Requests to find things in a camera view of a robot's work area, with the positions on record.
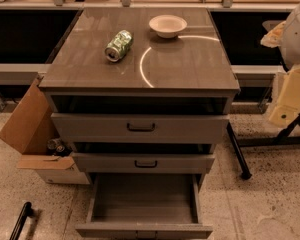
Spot grey bottom drawer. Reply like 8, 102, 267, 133
76, 174, 213, 240

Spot grey drawer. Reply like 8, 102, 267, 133
76, 174, 213, 240
50, 95, 230, 144
73, 143, 215, 174

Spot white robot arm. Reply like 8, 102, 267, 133
260, 4, 300, 128

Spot grey drawer cabinet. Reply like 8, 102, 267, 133
38, 6, 241, 185

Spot grey middle drawer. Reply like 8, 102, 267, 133
73, 143, 215, 174

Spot grey top drawer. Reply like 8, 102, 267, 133
50, 95, 230, 144

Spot white bowl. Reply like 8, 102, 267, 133
149, 15, 187, 39

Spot crushed green soda can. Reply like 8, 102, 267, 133
104, 30, 133, 62

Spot cans inside cardboard box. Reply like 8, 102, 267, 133
47, 138, 70, 156

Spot brown cardboard box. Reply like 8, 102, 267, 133
0, 78, 90, 184

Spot black bar lower left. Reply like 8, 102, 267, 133
9, 202, 34, 240

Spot black table leg frame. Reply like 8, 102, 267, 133
226, 113, 300, 180

